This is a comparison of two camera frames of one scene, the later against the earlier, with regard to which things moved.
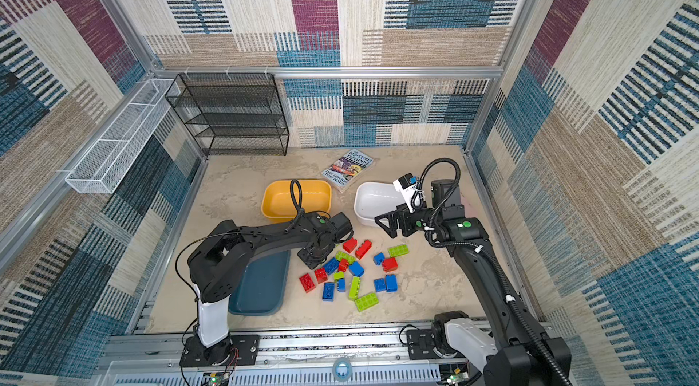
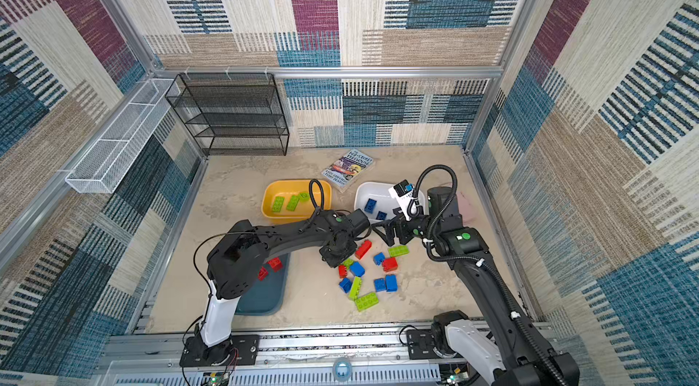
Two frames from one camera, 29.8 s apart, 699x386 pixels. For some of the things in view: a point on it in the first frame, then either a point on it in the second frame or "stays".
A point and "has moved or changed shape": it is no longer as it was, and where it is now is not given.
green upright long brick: [354, 290] stays
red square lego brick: [349, 245] has moved or changed shape
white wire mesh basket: [113, 152] stays
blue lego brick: [331, 266] has moved or changed shape
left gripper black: [310, 261] -> [331, 260]
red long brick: [307, 282] -> [262, 274]
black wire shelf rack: [231, 114] stays
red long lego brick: [363, 248] stays
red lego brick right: [390, 264] stays
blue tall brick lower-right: [391, 283] stays
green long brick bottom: [367, 301] stays
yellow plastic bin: [278, 206] stays
